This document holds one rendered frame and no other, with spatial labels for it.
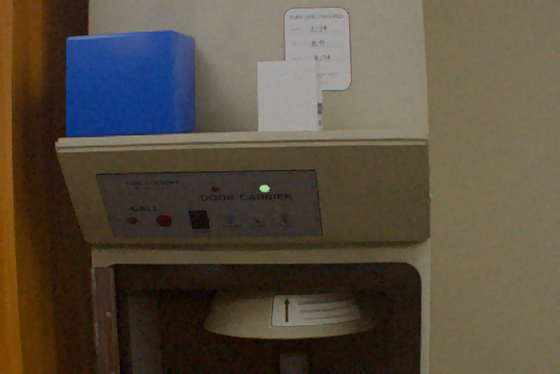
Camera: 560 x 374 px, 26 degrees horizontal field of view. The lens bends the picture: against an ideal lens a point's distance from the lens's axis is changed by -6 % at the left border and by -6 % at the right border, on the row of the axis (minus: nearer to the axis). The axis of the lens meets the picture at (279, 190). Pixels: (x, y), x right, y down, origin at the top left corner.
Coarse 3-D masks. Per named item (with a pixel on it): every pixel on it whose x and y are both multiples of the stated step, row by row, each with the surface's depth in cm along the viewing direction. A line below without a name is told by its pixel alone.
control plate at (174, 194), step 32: (128, 192) 110; (160, 192) 110; (192, 192) 110; (224, 192) 110; (256, 192) 109; (288, 192) 109; (128, 224) 114; (224, 224) 113; (256, 224) 112; (288, 224) 112; (320, 224) 112
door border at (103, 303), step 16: (96, 272) 118; (112, 272) 118; (112, 288) 118; (96, 304) 118; (112, 304) 118; (96, 320) 118; (112, 320) 118; (112, 336) 118; (96, 352) 118; (112, 352) 118; (96, 368) 118; (112, 368) 118
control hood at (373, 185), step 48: (96, 144) 107; (144, 144) 106; (192, 144) 106; (240, 144) 105; (288, 144) 105; (336, 144) 104; (384, 144) 104; (96, 192) 111; (336, 192) 109; (384, 192) 108; (96, 240) 116; (144, 240) 115; (192, 240) 115; (240, 240) 114; (288, 240) 114; (336, 240) 113; (384, 240) 113
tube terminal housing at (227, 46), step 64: (128, 0) 117; (192, 0) 117; (256, 0) 116; (320, 0) 115; (384, 0) 114; (256, 64) 116; (384, 64) 115; (256, 128) 116; (384, 128) 115; (128, 256) 119; (192, 256) 118; (256, 256) 117; (320, 256) 116; (384, 256) 116
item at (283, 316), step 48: (144, 288) 117; (192, 288) 117; (240, 288) 116; (288, 288) 116; (336, 288) 115; (384, 288) 115; (144, 336) 118; (192, 336) 117; (240, 336) 117; (288, 336) 116; (336, 336) 115; (384, 336) 115
